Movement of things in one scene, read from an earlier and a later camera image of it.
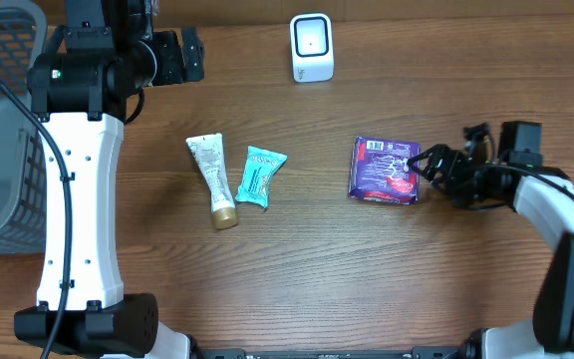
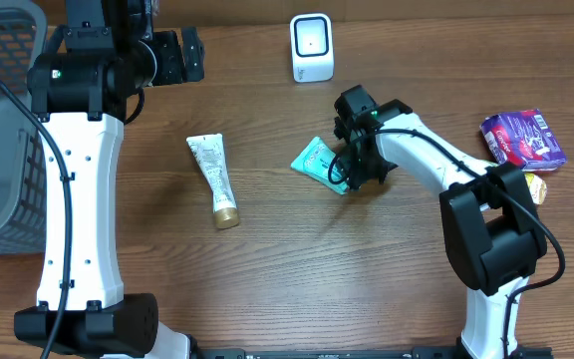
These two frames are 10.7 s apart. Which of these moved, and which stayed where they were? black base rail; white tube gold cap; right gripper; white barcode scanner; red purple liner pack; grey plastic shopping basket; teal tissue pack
Moved: teal tissue pack; red purple liner pack; right gripper
Stayed: white tube gold cap; white barcode scanner; grey plastic shopping basket; black base rail
